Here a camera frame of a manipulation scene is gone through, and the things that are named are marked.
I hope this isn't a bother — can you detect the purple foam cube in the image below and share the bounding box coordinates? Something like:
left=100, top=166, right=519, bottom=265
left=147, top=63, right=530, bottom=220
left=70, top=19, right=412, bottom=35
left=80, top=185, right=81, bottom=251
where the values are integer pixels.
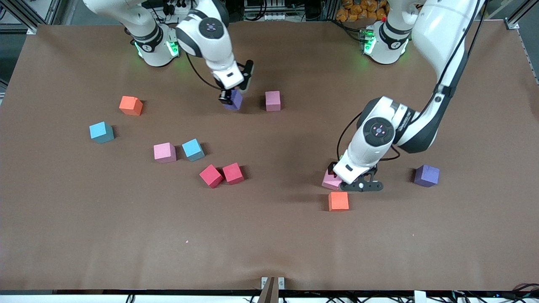
left=224, top=89, right=243, bottom=111
left=414, top=165, right=440, bottom=188

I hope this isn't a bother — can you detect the pink foam cube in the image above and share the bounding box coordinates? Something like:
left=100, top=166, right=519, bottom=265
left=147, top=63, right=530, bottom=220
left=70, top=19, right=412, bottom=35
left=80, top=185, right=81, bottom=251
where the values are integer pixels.
left=153, top=142, right=177, bottom=164
left=265, top=91, right=281, bottom=112
left=322, top=168, right=343, bottom=190

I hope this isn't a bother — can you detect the orange foam cube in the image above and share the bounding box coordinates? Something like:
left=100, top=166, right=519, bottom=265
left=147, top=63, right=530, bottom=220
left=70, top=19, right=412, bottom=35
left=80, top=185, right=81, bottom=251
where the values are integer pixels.
left=328, top=191, right=350, bottom=212
left=119, top=96, right=144, bottom=116

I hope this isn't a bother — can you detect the red foam cube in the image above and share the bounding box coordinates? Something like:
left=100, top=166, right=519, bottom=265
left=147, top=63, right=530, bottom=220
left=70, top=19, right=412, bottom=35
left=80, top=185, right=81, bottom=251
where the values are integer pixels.
left=199, top=165, right=224, bottom=189
left=222, top=162, right=245, bottom=185

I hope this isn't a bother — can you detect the cyan foam cube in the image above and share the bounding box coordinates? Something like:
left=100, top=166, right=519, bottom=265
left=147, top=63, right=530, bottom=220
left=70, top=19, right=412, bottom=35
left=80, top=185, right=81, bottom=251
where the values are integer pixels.
left=89, top=122, right=115, bottom=144
left=182, top=138, right=205, bottom=162

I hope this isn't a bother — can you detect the white power strip with plugs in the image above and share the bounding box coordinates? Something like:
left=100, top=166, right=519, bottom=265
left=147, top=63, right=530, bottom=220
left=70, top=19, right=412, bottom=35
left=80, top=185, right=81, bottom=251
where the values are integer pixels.
left=145, top=0, right=190, bottom=16

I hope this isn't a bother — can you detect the bag of orange snacks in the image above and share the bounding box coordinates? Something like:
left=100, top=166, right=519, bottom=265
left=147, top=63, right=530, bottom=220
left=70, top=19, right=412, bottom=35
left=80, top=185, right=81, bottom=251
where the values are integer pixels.
left=336, top=0, right=390, bottom=22

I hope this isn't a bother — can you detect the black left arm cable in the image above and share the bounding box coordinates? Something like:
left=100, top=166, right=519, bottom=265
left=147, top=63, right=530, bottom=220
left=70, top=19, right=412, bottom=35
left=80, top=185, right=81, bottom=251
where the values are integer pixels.
left=336, top=0, right=485, bottom=162

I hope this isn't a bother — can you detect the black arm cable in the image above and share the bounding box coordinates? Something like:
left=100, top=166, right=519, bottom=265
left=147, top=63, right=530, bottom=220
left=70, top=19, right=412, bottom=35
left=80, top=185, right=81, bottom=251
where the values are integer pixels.
left=336, top=0, right=485, bottom=162
left=184, top=50, right=224, bottom=90

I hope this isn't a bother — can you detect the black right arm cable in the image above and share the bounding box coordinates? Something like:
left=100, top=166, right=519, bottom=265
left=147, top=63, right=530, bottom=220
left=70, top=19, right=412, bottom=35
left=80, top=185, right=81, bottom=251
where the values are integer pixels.
left=184, top=50, right=224, bottom=90

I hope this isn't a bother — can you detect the black base cable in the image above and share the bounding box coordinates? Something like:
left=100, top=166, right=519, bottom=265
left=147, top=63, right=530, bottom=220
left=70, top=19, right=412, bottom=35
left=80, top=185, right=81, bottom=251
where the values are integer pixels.
left=335, top=19, right=367, bottom=43

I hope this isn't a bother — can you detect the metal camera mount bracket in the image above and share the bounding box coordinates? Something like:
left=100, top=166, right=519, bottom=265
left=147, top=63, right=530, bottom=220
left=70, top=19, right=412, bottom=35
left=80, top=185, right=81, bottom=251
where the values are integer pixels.
left=261, top=276, right=286, bottom=303

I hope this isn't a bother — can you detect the black cable bundle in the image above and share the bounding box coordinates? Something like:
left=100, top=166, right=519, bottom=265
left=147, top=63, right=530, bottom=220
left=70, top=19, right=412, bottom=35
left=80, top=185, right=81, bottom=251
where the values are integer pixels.
left=446, top=283, right=539, bottom=303

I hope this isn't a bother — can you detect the aluminium frame rail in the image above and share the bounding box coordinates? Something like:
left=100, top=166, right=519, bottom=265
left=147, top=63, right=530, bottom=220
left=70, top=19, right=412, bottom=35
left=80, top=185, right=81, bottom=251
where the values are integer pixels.
left=503, top=0, right=539, bottom=85
left=0, top=0, right=64, bottom=35

